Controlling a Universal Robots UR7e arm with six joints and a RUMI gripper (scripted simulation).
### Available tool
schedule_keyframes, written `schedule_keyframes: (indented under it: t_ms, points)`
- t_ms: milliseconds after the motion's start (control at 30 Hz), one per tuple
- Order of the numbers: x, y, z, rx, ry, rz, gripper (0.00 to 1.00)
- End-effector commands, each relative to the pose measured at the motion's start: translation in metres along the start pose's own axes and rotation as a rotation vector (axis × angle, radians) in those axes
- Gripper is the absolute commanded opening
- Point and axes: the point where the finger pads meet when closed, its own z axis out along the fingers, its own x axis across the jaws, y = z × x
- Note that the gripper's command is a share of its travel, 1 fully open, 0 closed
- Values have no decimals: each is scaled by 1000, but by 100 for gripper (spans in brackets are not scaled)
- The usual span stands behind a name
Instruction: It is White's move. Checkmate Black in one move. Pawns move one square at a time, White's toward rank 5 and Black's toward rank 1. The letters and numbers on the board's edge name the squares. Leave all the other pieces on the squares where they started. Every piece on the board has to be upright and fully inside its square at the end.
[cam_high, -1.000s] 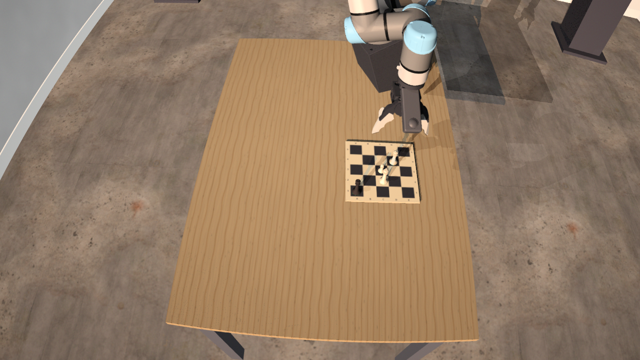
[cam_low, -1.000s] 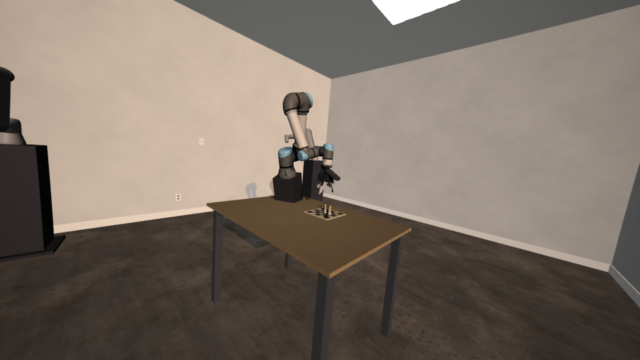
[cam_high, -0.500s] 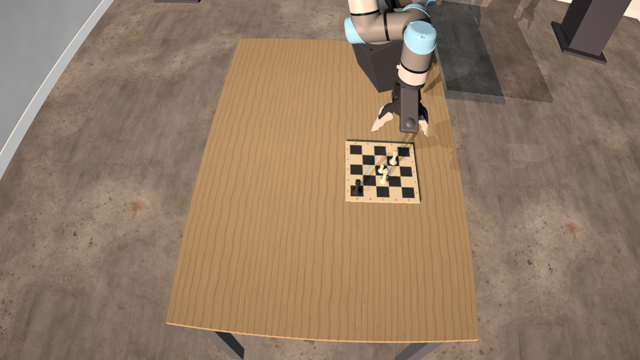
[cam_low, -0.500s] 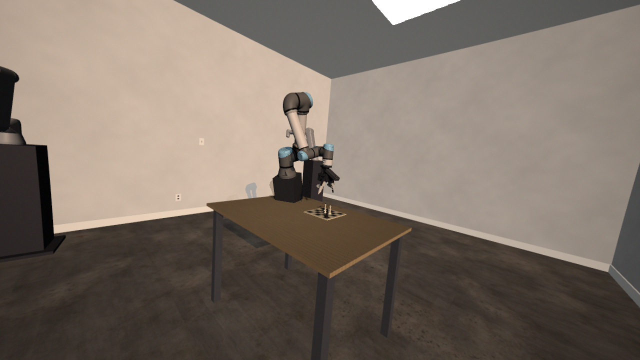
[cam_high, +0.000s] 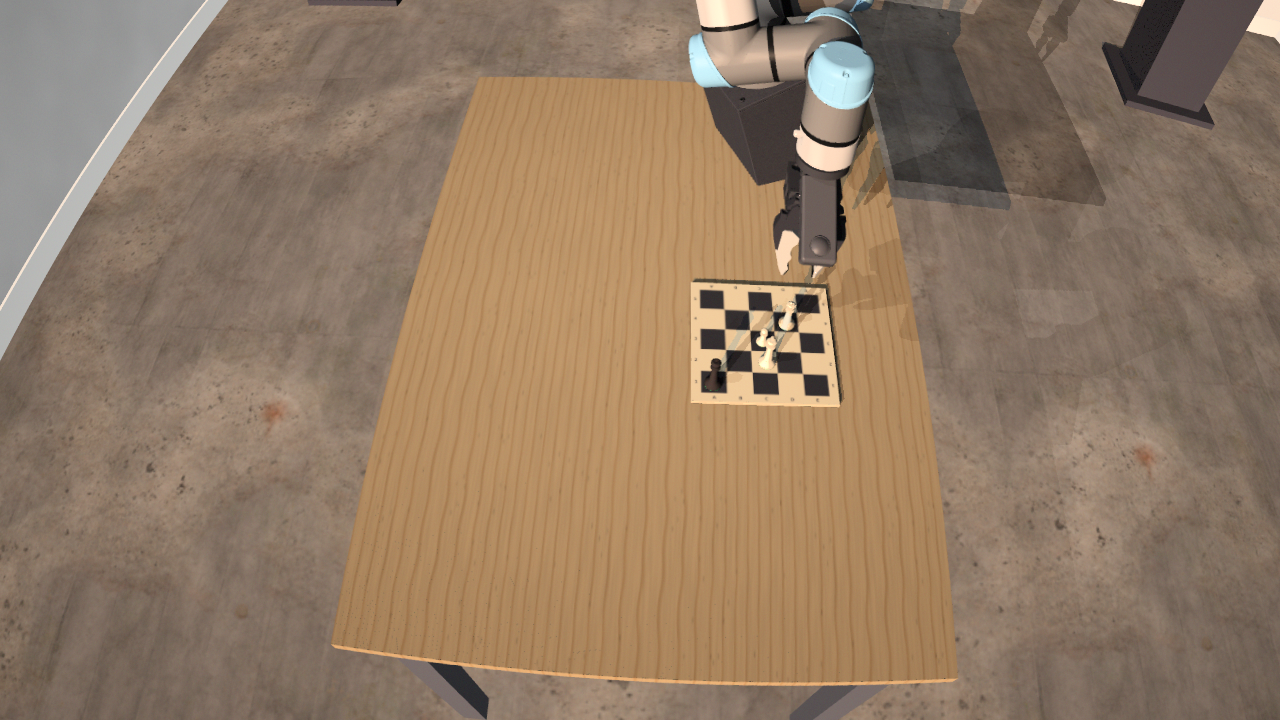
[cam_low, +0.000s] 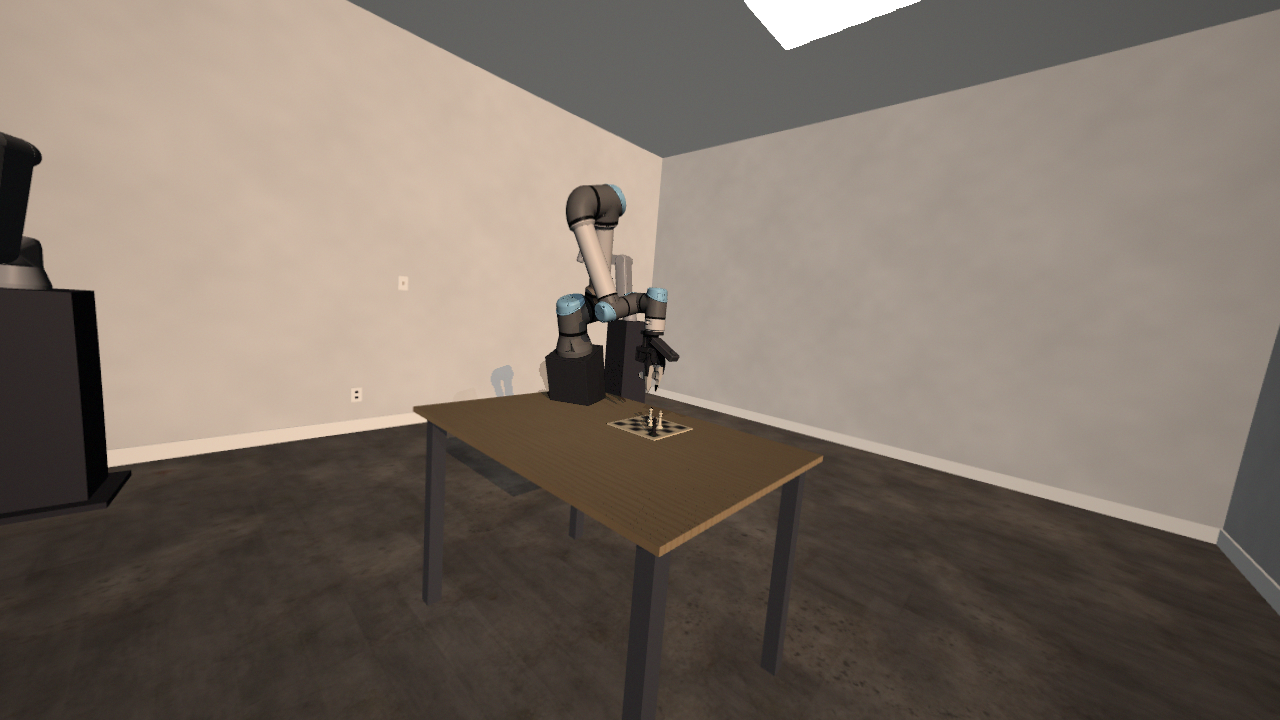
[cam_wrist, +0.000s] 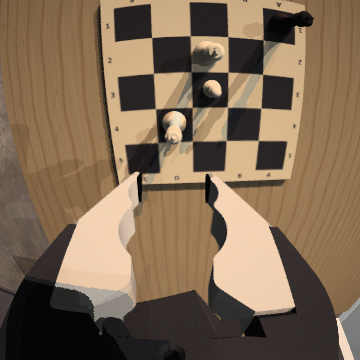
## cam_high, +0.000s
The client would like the black chess piece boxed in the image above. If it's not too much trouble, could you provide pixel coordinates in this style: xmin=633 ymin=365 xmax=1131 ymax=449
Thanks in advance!
xmin=704 ymin=357 xmax=722 ymax=391

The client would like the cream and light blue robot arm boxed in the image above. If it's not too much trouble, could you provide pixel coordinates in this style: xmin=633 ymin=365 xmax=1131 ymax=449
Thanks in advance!
xmin=689 ymin=0 xmax=876 ymax=266

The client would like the white chess piece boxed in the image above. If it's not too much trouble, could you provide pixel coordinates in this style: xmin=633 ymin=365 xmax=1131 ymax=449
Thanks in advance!
xmin=758 ymin=336 xmax=777 ymax=370
xmin=778 ymin=301 xmax=796 ymax=331

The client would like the black and cream chessboard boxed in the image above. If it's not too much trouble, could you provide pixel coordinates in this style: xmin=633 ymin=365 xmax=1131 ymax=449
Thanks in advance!
xmin=690 ymin=282 xmax=840 ymax=407

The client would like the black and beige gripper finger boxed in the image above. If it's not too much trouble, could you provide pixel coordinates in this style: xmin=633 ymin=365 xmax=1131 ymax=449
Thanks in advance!
xmin=773 ymin=209 xmax=799 ymax=275
xmin=812 ymin=215 xmax=846 ymax=278

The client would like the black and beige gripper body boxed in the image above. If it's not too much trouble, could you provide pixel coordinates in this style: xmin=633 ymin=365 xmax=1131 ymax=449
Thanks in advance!
xmin=783 ymin=150 xmax=850 ymax=232

